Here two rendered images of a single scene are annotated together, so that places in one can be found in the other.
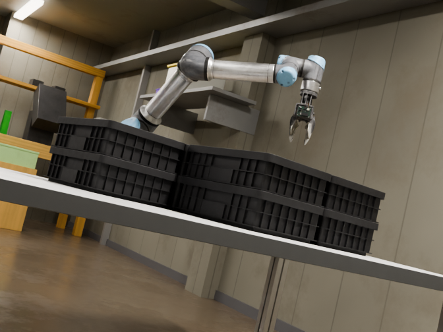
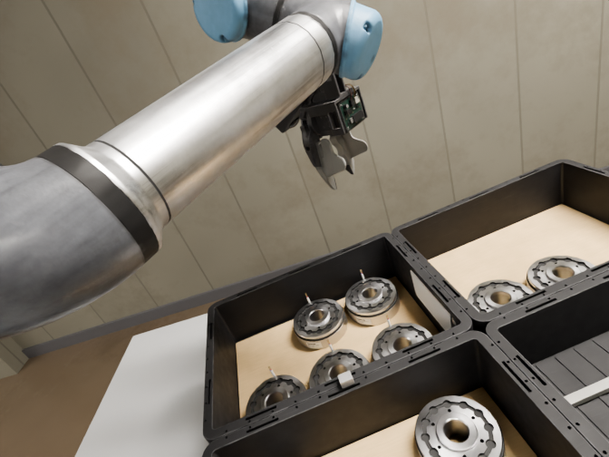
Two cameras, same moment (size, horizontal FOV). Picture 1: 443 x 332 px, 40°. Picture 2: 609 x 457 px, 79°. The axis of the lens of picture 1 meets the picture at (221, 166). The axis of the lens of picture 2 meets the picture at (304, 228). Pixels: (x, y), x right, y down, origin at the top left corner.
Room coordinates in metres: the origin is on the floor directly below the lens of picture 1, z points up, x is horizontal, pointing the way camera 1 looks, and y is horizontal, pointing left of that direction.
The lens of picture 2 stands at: (2.15, 0.27, 1.35)
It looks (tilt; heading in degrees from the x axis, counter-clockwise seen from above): 28 degrees down; 307
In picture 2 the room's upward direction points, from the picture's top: 21 degrees counter-clockwise
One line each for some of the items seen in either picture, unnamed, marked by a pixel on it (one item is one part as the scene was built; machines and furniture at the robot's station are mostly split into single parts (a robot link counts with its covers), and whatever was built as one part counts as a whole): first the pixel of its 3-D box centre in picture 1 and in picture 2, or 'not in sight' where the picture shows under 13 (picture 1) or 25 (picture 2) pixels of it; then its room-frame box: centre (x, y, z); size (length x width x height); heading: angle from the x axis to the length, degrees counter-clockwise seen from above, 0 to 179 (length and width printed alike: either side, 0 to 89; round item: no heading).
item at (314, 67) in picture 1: (313, 70); not in sight; (2.44, -0.28, 1.39); 0.09 x 0.08 x 0.11; 84
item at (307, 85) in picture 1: (310, 88); not in sight; (2.44, -0.28, 1.31); 0.08 x 0.08 x 0.05
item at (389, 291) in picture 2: not in sight; (370, 295); (2.43, -0.21, 0.86); 0.10 x 0.10 x 0.01
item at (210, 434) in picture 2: not in sight; (317, 318); (2.47, -0.09, 0.92); 0.40 x 0.30 x 0.02; 39
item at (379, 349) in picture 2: not in sight; (402, 347); (2.34, -0.10, 0.86); 0.10 x 0.10 x 0.01
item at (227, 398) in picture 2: not in sight; (326, 338); (2.47, -0.09, 0.87); 0.40 x 0.30 x 0.11; 39
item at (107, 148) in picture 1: (115, 147); not in sight; (2.09, 0.37, 0.87); 0.40 x 0.30 x 0.11; 39
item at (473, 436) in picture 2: not in sight; (456, 431); (2.24, 0.01, 0.86); 0.05 x 0.05 x 0.01
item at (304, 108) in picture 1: (305, 107); (324, 97); (2.43, -0.28, 1.23); 0.09 x 0.08 x 0.12; 167
